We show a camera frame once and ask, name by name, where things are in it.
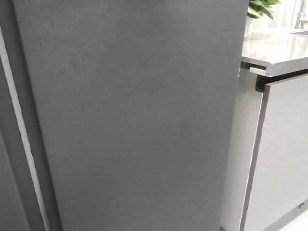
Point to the dark grey fridge door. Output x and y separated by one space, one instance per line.
135 102

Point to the light grey cabinet door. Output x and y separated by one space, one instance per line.
279 178

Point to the dark grey fridge body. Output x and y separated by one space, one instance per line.
27 198

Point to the light grey cabinet body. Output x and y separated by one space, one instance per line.
245 120

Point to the grey speckled kitchen countertop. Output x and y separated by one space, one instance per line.
278 50

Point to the green potted plant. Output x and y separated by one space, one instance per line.
257 9

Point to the silver kitchen faucet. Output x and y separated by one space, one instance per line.
302 18

